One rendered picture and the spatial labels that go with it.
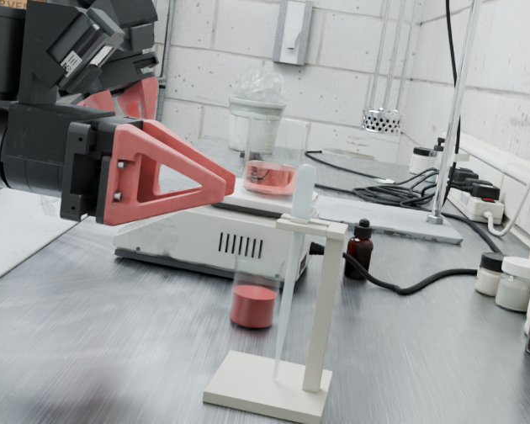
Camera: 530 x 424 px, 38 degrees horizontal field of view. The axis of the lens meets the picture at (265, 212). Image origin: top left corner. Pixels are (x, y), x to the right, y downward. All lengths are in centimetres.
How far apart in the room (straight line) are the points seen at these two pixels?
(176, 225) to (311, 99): 248
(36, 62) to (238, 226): 32
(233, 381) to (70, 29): 26
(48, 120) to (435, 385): 35
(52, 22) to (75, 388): 24
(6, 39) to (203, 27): 274
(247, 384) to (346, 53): 277
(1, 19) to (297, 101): 274
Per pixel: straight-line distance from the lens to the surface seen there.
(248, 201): 78
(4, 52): 56
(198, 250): 80
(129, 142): 51
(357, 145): 328
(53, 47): 55
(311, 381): 55
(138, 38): 76
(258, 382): 55
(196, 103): 329
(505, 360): 72
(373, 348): 68
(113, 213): 52
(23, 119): 54
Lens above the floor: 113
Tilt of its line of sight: 11 degrees down
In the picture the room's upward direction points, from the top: 8 degrees clockwise
